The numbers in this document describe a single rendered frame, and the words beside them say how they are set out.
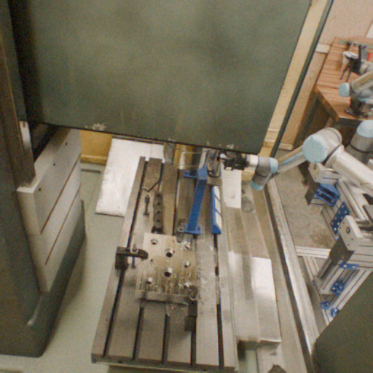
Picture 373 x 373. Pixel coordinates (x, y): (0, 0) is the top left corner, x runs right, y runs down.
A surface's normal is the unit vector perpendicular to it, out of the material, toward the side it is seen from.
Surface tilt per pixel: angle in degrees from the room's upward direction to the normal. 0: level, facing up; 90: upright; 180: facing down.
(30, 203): 90
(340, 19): 90
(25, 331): 90
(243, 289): 8
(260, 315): 8
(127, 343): 0
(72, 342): 0
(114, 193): 24
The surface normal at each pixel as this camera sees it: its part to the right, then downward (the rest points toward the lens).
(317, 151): -0.77, 0.28
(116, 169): 0.12, -0.42
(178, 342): 0.15, -0.77
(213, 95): -0.03, 0.62
